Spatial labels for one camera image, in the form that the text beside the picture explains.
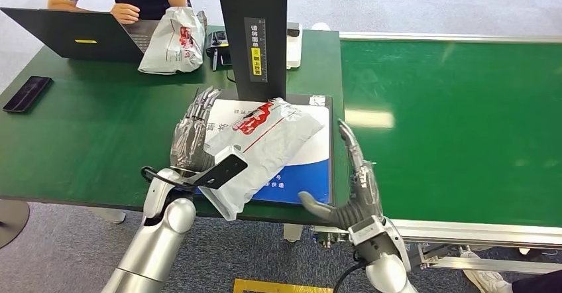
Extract grey round pedestal base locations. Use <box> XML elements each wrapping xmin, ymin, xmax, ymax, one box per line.
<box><xmin>0</xmin><ymin>200</ymin><xmax>30</xmax><ymax>250</ymax></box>

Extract white table leg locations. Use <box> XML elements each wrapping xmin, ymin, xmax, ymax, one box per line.
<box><xmin>85</xmin><ymin>206</ymin><xmax>127</xmax><ymax>225</ymax></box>
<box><xmin>283</xmin><ymin>223</ymin><xmax>304</xmax><ymax>243</ymax></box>

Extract person's right hand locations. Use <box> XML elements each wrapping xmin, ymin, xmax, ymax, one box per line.
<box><xmin>109</xmin><ymin>3</ymin><xmax>141</xmax><ymax>25</ymax></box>

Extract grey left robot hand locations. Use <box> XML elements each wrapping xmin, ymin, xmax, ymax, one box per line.
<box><xmin>170</xmin><ymin>86</ymin><xmax>223</xmax><ymax>173</ymax></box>

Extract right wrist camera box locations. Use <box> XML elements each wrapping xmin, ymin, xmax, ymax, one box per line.
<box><xmin>348</xmin><ymin>215</ymin><xmax>398</xmax><ymax>263</ymax></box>

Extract black handheld controller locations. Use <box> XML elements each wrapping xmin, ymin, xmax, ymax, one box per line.
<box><xmin>205</xmin><ymin>30</ymin><xmax>230</xmax><ymax>59</ymax></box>

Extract white shoe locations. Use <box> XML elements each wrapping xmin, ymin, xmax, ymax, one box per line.
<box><xmin>459</xmin><ymin>251</ymin><xmax>512</xmax><ymax>293</ymax></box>

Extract blue white scale platform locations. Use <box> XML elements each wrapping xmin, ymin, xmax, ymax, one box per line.
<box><xmin>195</xmin><ymin>89</ymin><xmax>335</xmax><ymax>208</ymax></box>

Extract black smartphone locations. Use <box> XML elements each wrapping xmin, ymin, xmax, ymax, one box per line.
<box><xmin>2</xmin><ymin>76</ymin><xmax>54</xmax><ymax>113</ymax></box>

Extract white power strip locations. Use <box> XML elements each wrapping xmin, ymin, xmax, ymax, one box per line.
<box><xmin>286</xmin><ymin>22</ymin><xmax>304</xmax><ymax>70</ymax></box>

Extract black laptop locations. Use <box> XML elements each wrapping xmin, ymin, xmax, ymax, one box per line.
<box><xmin>0</xmin><ymin>7</ymin><xmax>162</xmax><ymax>62</ymax></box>

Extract white courier bag red print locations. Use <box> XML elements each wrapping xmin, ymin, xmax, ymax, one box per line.
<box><xmin>199</xmin><ymin>97</ymin><xmax>325</xmax><ymax>221</ymax></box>
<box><xmin>137</xmin><ymin>6</ymin><xmax>207</xmax><ymax>76</ymax></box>

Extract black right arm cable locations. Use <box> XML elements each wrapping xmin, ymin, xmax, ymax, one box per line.
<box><xmin>332</xmin><ymin>259</ymin><xmax>368</xmax><ymax>293</ymax></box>

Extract person's leg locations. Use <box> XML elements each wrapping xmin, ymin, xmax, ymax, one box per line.
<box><xmin>511</xmin><ymin>270</ymin><xmax>562</xmax><ymax>293</ymax></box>

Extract green belt conveyor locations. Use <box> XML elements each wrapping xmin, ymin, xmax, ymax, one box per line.
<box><xmin>309</xmin><ymin>32</ymin><xmax>562</xmax><ymax>275</ymax></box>

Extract black scale column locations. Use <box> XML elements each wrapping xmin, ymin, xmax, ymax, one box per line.
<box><xmin>214</xmin><ymin>0</ymin><xmax>288</xmax><ymax>103</ymax></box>

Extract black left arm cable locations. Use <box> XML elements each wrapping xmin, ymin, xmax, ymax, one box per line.
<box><xmin>140</xmin><ymin>166</ymin><xmax>196</xmax><ymax>192</ymax></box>

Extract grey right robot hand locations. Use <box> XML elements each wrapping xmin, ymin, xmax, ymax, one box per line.
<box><xmin>298</xmin><ymin>119</ymin><xmax>384</xmax><ymax>231</ymax></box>

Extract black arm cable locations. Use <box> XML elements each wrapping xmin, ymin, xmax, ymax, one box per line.
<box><xmin>332</xmin><ymin>259</ymin><xmax>368</xmax><ymax>293</ymax></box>
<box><xmin>140</xmin><ymin>166</ymin><xmax>196</xmax><ymax>192</ymax></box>

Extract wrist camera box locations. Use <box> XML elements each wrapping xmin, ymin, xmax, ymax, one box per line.
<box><xmin>348</xmin><ymin>215</ymin><xmax>398</xmax><ymax>263</ymax></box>
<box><xmin>193</xmin><ymin>146</ymin><xmax>249</xmax><ymax>191</ymax></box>

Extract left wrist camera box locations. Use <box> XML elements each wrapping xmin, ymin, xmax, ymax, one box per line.
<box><xmin>193</xmin><ymin>146</ymin><xmax>249</xmax><ymax>191</ymax></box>

